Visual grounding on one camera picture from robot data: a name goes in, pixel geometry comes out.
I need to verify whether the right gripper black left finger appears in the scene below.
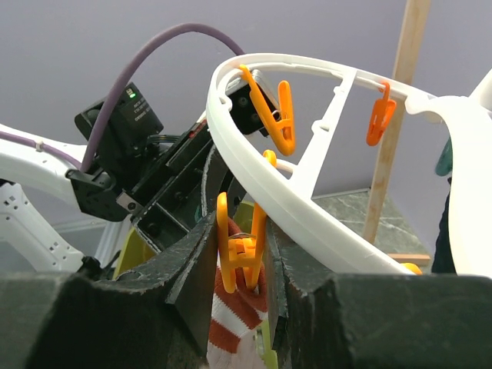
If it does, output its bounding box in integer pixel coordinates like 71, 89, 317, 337
1, 214, 217, 368

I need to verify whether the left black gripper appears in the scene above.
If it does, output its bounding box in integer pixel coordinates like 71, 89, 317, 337
117, 120, 246, 253

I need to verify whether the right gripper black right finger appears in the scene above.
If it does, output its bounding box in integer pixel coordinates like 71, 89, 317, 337
265, 222, 491, 368

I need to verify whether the taupe sock with striped cuff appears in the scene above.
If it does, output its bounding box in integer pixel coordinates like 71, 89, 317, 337
205, 217, 269, 369

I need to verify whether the orange clothes clip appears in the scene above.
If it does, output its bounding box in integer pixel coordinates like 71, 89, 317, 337
216, 192, 267, 294

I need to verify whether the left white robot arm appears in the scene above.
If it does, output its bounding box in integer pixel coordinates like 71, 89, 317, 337
1, 83, 245, 274

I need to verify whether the orange clip left rim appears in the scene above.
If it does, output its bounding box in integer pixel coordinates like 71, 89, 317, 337
238, 65, 296, 156

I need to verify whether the teal clothes clip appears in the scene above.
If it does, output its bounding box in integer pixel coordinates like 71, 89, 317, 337
434, 139, 453, 177

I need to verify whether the orange clip front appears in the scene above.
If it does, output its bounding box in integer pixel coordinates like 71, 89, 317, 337
366, 81, 397, 146

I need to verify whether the white round sock hanger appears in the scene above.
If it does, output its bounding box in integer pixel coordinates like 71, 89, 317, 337
206, 53, 491, 277

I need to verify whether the olive green plastic basket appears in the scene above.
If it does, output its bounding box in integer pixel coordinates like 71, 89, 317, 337
114, 202, 278, 368

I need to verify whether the dark navy hanging sock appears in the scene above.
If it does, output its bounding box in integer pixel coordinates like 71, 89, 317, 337
431, 193, 456, 274

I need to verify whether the wooden clothes rack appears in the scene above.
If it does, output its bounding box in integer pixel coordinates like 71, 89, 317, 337
363, 0, 431, 243

